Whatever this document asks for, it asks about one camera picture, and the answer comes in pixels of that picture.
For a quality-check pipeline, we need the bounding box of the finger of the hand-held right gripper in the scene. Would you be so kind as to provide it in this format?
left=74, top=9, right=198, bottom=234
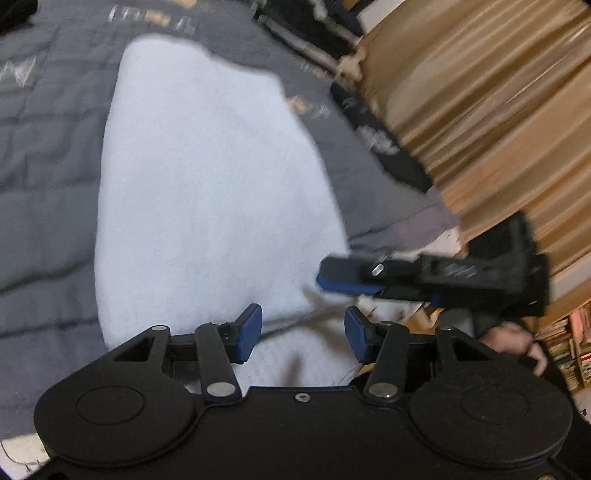
left=315, top=255, right=389, bottom=297

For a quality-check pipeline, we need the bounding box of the person's right hand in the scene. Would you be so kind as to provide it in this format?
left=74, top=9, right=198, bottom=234
left=480, top=320, right=550, bottom=377

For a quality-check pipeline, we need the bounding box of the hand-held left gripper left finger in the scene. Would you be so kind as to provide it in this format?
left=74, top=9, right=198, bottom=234
left=111, top=304, right=263, bottom=404

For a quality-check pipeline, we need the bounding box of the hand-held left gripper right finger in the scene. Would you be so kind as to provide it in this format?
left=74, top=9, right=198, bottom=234
left=345, top=305, right=497, bottom=406

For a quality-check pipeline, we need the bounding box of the black printed t-shirt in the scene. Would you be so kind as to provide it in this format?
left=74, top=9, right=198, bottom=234
left=330, top=82, right=435, bottom=193

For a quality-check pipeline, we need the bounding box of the grey printed bed quilt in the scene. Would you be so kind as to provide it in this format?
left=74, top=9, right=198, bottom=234
left=0, top=0, right=458, bottom=439

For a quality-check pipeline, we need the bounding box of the stack of folded clothes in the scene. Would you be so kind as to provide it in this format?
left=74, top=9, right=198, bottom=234
left=252, top=0, right=370, bottom=79

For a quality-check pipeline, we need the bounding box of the white quilted mattress cover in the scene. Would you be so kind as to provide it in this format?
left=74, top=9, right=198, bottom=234
left=0, top=431, right=51, bottom=480

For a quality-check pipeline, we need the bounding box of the white printed fleece blanket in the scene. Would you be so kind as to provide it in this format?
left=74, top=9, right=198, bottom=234
left=95, top=36, right=384, bottom=388

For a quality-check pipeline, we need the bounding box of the row of books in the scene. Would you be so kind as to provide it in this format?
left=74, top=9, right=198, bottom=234
left=531, top=300, right=591, bottom=393

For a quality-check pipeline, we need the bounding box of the beige curtain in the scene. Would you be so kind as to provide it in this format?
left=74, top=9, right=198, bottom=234
left=355, top=0, right=591, bottom=278

